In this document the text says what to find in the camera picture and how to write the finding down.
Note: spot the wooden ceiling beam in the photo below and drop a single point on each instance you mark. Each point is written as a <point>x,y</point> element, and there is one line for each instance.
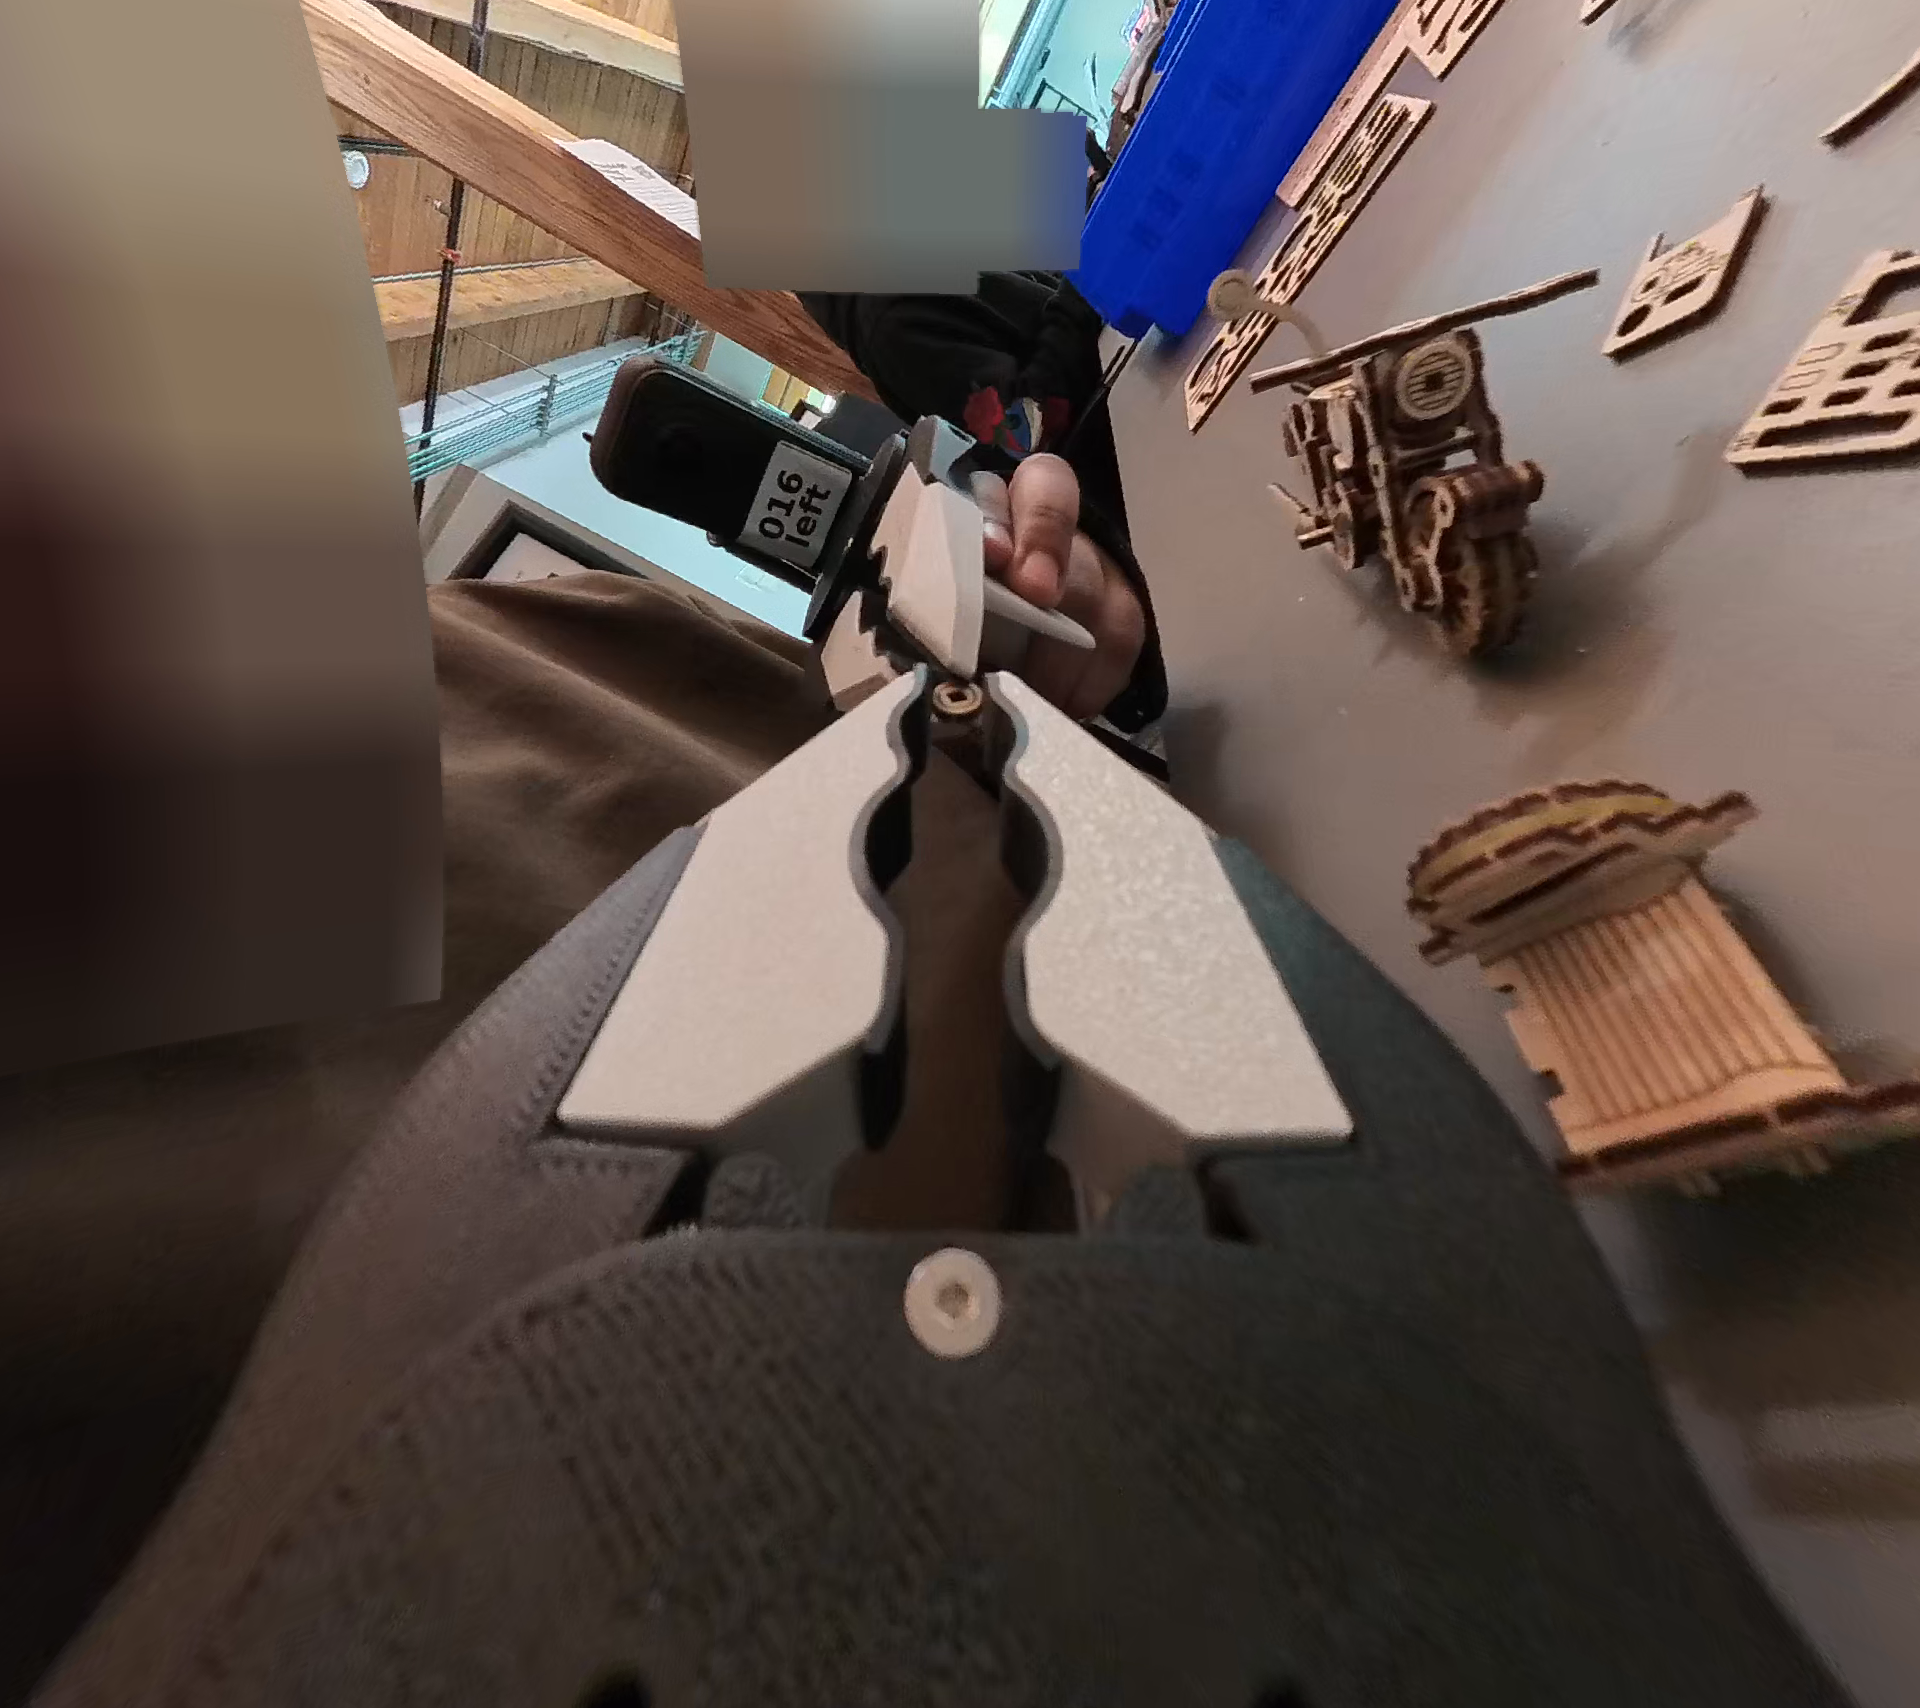
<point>600,193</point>

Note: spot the wooden motorcycle model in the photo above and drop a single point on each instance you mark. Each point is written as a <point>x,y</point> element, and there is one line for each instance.
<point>1432,381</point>

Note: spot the pinkish wooden puzzle sheet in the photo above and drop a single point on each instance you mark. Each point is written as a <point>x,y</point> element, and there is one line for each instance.
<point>1350,141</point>

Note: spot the small square wooden sheet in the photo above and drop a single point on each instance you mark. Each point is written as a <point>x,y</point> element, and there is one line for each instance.
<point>1741,222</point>

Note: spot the grey desk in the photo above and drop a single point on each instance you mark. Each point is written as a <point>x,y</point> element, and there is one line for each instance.
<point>1725,629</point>

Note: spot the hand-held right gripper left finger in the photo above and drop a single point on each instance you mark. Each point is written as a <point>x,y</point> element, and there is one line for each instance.
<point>734,972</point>

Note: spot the small wooden puzzle piece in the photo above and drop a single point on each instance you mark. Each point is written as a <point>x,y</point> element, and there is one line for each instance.
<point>956,699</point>

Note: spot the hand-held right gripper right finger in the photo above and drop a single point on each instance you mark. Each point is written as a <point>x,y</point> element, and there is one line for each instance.
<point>1184,989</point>

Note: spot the wooden sheet fragment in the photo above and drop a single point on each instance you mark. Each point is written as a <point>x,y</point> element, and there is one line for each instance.
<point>1898,291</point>

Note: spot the person's left hand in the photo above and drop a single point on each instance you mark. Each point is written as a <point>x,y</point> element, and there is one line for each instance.
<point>1080,568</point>

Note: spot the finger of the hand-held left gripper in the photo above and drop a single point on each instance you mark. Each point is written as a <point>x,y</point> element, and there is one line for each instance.
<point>1034,630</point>
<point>939,553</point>

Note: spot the wooden cylinder model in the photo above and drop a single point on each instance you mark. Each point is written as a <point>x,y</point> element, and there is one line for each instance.
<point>1635,989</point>

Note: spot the black framed marker sign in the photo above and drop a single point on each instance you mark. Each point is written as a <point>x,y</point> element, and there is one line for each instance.
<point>631,546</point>

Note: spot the black metal pipe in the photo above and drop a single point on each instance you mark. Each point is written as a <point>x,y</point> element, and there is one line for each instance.
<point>489,13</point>

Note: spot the blue plastic bin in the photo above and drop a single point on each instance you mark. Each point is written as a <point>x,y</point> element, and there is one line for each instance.
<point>1244,133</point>

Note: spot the thin wooden strip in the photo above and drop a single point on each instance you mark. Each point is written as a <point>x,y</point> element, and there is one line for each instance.
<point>1875,100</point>

